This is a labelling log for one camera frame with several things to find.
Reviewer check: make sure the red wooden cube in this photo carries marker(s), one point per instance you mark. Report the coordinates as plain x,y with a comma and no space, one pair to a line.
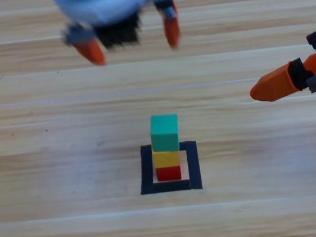
168,174

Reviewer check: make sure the white wrist flange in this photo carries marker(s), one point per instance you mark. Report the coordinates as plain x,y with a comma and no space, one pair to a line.
101,8

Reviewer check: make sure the yellow wooden cube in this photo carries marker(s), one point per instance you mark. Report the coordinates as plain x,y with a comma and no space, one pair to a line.
165,158

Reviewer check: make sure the green wooden cube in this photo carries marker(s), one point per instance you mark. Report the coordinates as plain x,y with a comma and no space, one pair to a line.
163,132

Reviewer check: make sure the black tape square outline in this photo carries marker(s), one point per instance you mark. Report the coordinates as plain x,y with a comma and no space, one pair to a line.
146,170

